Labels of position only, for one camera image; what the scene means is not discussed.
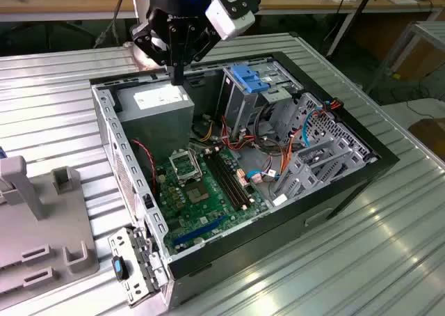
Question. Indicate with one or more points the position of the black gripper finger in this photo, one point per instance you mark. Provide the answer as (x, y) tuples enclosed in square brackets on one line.
[(149, 37), (203, 41)]

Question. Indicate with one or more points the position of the grey perforated disk bay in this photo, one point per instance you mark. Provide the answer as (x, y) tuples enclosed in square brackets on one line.
[(302, 180)]

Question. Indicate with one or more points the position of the blue plastic drive latch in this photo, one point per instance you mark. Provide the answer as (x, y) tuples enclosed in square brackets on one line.
[(250, 77)]

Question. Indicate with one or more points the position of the grey optical drive cage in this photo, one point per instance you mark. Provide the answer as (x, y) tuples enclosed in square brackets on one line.
[(240, 103)]

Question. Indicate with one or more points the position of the grey power supply unit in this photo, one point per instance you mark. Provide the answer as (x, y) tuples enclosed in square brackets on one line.
[(156, 121)]

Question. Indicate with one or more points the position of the long wooden desk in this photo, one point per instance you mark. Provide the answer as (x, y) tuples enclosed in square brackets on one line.
[(52, 2)]

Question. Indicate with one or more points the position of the CPU socket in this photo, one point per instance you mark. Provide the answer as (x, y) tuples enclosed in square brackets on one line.
[(185, 166)]

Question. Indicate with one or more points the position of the black RAM slot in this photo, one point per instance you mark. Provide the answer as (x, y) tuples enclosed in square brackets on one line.
[(225, 180), (233, 175)]

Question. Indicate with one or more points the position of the black slanted stand pole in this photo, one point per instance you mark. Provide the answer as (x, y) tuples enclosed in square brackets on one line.
[(353, 16)]

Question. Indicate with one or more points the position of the green motherboard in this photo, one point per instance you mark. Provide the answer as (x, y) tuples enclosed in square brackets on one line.
[(208, 208)]

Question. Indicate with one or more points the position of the white paper label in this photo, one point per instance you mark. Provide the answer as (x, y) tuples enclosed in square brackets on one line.
[(280, 200)]

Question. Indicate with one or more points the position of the blue expansion slot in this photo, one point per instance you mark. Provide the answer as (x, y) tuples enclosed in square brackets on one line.
[(200, 230)]

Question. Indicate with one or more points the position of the black open PC case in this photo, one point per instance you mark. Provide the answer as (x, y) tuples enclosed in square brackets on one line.
[(278, 232)]

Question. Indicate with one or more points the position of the brown cardboard box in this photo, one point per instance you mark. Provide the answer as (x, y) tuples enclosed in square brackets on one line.
[(429, 135), (420, 62)]

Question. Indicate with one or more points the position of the grey parts rack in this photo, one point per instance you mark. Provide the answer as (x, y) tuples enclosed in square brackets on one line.
[(45, 232)]

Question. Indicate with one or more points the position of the black blue retainer latch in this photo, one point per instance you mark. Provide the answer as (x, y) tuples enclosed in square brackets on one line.
[(120, 267)]

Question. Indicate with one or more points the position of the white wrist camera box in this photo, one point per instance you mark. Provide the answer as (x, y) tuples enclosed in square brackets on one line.
[(226, 20)]

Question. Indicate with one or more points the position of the grey metal slot retainer bracket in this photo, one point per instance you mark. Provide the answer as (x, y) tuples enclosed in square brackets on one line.
[(135, 288)]

